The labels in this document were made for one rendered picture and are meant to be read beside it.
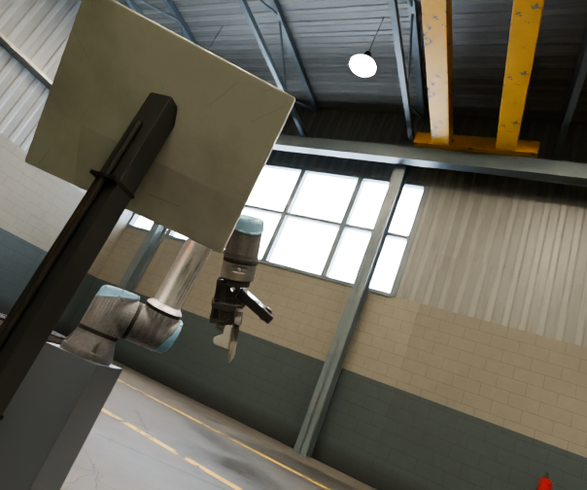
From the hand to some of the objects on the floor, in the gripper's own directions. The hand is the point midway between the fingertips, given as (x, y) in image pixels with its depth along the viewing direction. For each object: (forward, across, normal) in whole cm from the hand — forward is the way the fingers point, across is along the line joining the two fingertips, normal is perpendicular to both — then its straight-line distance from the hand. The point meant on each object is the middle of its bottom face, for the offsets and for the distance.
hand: (231, 354), depth 109 cm
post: (+45, +78, -46) cm, 101 cm away
